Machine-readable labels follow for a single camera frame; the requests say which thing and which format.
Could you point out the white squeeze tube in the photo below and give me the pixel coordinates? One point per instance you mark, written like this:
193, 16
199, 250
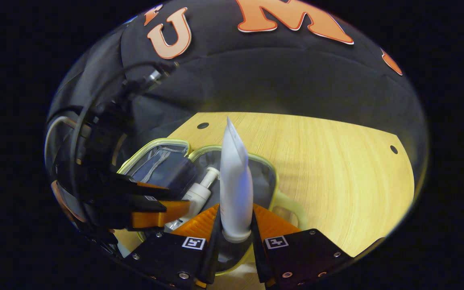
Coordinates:
236, 181

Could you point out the white pump bottle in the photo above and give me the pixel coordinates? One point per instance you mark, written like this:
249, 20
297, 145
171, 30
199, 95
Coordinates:
195, 193

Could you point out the cream yellow suitcase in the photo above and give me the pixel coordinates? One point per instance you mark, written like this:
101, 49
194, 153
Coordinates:
262, 181

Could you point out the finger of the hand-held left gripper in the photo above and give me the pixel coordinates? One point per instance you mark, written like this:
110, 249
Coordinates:
147, 205
135, 188

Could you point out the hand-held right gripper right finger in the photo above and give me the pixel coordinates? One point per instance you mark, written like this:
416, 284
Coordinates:
259, 262

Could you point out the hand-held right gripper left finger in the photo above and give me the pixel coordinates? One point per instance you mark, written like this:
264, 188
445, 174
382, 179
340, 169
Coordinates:
212, 262

